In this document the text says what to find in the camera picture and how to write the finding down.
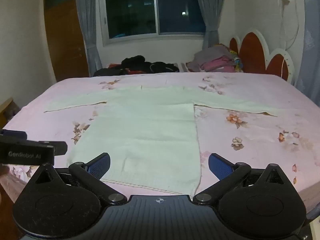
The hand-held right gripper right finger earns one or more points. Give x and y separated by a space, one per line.
218 166

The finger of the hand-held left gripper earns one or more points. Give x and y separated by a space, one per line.
60 148

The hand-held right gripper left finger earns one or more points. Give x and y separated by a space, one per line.
100 165

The white knit sweater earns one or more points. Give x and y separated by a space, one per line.
145 130

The stack of folded clothes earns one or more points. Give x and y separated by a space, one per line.
215 60

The pile of dark clothes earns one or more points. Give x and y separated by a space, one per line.
135 62

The pink floral bed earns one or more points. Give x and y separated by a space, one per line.
250 142

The wooden side cabinet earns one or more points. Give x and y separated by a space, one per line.
7 110

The grey white striped pillow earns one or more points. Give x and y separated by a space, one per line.
183 67

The brown wooden door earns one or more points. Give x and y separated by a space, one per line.
65 42

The red white scalloped headboard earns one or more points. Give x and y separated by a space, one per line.
252 52

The grey curtain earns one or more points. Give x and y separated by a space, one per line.
212 5
87 17

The sliding glass window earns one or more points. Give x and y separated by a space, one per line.
130 12

